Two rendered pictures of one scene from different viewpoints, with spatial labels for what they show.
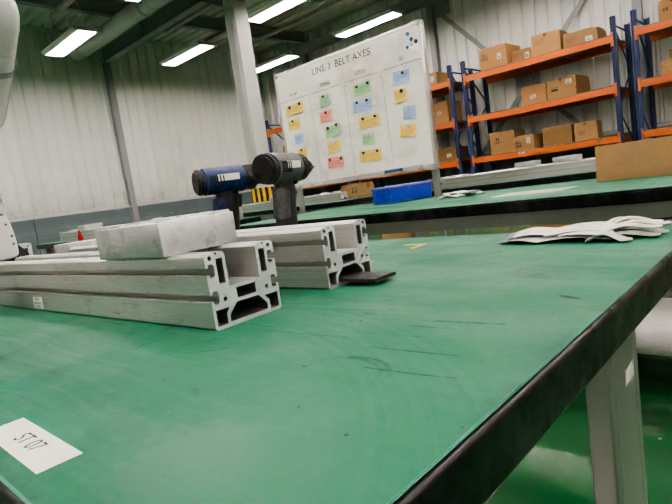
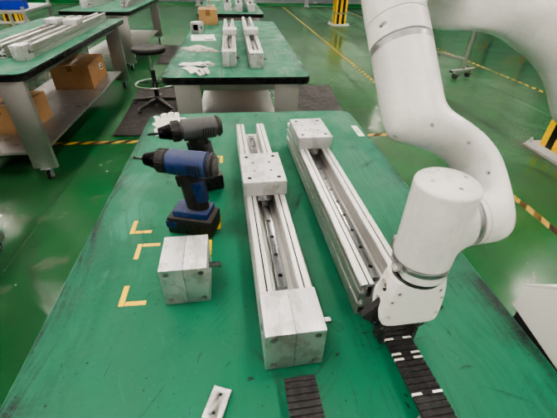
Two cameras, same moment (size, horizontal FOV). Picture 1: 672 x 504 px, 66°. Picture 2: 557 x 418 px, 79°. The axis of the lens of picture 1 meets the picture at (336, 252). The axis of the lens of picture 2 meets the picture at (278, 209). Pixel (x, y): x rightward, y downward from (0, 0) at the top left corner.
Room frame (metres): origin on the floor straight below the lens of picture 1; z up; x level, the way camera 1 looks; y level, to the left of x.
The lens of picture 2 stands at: (1.59, 0.83, 1.34)
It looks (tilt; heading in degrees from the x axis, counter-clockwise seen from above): 36 degrees down; 219
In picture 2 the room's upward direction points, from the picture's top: 2 degrees clockwise
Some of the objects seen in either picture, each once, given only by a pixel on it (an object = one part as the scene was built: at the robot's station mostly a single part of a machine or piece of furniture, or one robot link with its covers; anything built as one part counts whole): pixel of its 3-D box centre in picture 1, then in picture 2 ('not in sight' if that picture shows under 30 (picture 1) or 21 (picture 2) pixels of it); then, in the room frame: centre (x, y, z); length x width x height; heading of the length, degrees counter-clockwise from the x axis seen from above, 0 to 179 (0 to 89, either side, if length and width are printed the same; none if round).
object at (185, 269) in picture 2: not in sight; (193, 268); (1.32, 0.38, 0.83); 0.11 x 0.10 x 0.10; 138
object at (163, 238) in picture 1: (166, 246); (309, 136); (0.69, 0.22, 0.87); 0.16 x 0.11 x 0.07; 49
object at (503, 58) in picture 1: (546, 121); not in sight; (9.99, -4.27, 1.58); 2.83 x 0.98 x 3.15; 47
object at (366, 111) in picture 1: (358, 176); not in sight; (4.20, -0.27, 0.97); 1.50 x 0.50 x 1.95; 47
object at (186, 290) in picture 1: (90, 280); (327, 187); (0.86, 0.41, 0.82); 0.80 x 0.10 x 0.09; 49
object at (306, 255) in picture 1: (187, 258); (262, 192); (1.00, 0.28, 0.82); 0.80 x 0.10 x 0.09; 49
